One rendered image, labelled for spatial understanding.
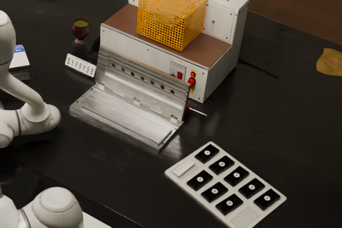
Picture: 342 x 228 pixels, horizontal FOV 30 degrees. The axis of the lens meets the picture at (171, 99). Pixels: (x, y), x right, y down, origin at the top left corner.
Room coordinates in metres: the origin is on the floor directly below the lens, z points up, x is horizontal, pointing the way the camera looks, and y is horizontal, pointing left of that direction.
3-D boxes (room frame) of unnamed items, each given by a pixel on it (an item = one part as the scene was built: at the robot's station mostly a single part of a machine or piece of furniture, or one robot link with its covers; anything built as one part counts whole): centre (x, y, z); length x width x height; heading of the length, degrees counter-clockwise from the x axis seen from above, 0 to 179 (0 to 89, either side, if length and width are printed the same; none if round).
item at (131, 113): (1.99, 0.18, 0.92); 0.44 x 0.21 x 0.04; 64
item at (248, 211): (1.67, -0.24, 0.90); 0.40 x 0.27 x 0.01; 49
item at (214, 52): (2.38, -0.07, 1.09); 0.75 x 0.40 x 0.38; 64
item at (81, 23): (2.49, 0.46, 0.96); 0.09 x 0.09 x 0.11
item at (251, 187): (1.66, -0.35, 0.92); 0.10 x 0.05 x 0.01; 136
